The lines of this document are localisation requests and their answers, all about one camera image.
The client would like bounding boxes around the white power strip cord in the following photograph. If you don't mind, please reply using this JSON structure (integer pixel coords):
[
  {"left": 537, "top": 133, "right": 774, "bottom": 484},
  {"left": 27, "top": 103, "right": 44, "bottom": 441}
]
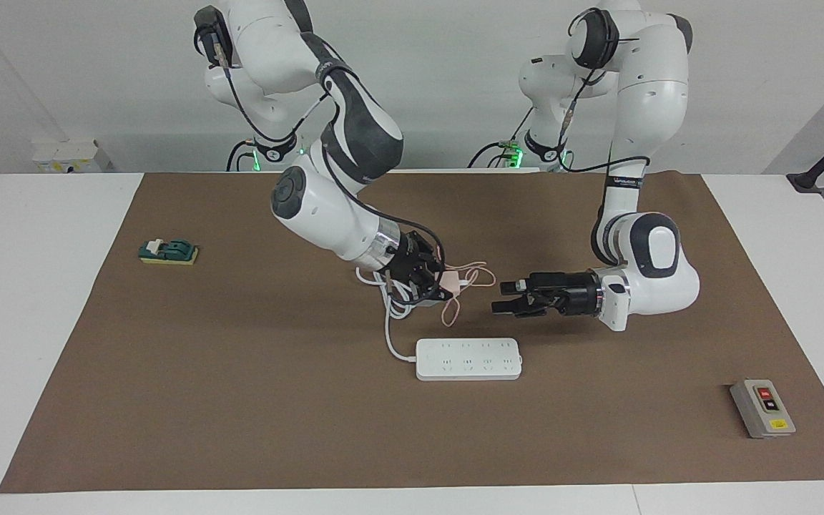
[{"left": 355, "top": 266, "right": 420, "bottom": 362}]

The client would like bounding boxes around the grey on-off switch box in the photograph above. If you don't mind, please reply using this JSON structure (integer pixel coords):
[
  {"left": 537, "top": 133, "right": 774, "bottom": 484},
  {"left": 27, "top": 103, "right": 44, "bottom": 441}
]
[{"left": 730, "top": 379, "right": 797, "bottom": 439}]

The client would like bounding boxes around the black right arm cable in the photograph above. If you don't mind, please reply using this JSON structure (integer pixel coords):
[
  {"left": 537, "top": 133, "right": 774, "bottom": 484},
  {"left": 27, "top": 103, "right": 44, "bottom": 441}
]
[{"left": 208, "top": 43, "right": 448, "bottom": 265}]

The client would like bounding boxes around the green knife switch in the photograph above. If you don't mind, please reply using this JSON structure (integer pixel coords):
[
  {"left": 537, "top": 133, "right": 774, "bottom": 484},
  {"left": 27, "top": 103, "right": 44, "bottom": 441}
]
[{"left": 139, "top": 238, "right": 200, "bottom": 266}]

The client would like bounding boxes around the brown table mat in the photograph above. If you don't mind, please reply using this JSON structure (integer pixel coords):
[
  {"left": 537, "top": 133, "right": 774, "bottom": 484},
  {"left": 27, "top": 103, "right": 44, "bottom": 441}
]
[{"left": 0, "top": 172, "right": 824, "bottom": 494}]

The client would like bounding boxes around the pink charging cable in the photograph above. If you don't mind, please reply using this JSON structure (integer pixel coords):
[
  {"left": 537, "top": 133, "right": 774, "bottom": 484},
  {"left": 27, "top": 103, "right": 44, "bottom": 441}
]
[{"left": 438, "top": 247, "right": 496, "bottom": 328}]

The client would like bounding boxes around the white wall box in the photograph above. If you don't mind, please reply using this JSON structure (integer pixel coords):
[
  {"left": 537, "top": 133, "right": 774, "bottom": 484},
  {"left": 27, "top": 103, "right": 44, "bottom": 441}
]
[{"left": 31, "top": 139, "right": 103, "bottom": 173}]

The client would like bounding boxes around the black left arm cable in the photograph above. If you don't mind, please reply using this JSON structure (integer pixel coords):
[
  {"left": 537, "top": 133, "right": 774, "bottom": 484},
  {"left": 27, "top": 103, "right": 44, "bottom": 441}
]
[{"left": 559, "top": 36, "right": 652, "bottom": 176}]

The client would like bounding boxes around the white power strip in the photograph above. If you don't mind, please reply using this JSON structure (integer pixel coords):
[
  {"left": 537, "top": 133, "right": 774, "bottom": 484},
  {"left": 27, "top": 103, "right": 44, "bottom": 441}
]
[{"left": 416, "top": 338, "right": 524, "bottom": 381}]

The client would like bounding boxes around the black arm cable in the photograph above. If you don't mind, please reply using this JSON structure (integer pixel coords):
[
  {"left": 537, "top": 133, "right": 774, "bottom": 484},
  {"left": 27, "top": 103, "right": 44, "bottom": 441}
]
[
  {"left": 208, "top": 43, "right": 448, "bottom": 265},
  {"left": 559, "top": 36, "right": 652, "bottom": 176}
]

